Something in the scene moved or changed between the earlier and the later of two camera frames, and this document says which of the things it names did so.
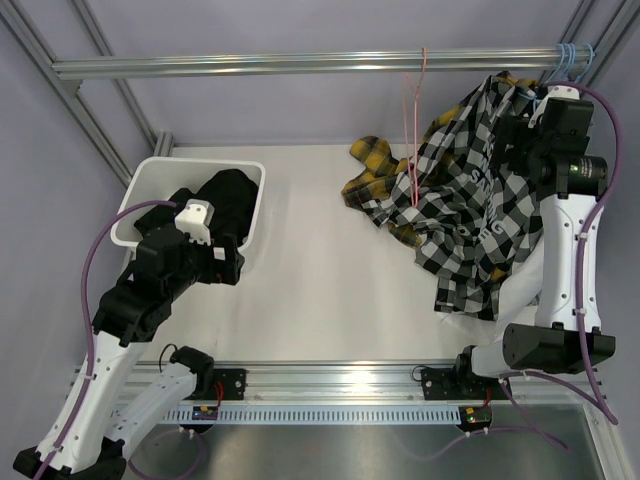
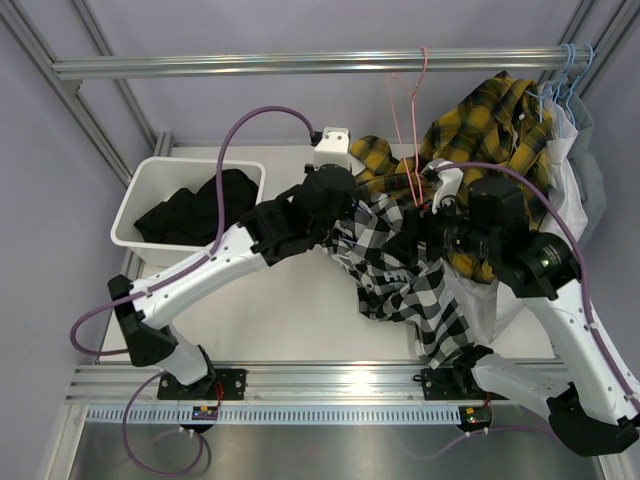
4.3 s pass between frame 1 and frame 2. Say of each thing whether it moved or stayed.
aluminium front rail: stayed
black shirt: stayed
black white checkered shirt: moved
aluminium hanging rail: stayed
